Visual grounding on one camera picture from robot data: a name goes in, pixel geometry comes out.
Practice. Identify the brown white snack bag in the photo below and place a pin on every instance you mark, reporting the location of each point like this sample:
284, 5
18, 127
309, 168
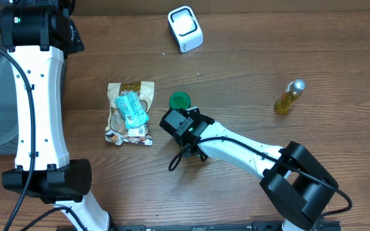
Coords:
116, 131

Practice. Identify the green lid jar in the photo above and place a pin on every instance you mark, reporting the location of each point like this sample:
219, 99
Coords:
180, 100

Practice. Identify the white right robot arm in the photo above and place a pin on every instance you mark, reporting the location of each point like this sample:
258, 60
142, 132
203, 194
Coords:
293, 179

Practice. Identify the teal snack packet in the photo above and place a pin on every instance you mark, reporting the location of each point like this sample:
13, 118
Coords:
131, 109

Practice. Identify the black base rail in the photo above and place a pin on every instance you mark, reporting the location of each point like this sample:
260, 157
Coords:
254, 226

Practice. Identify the white barcode scanner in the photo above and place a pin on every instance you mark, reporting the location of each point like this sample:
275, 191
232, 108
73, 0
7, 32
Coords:
185, 28

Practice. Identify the yellow oil bottle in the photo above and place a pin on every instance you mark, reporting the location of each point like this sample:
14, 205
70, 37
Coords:
291, 94

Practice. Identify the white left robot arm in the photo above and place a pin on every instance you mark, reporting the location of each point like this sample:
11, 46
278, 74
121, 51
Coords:
37, 37

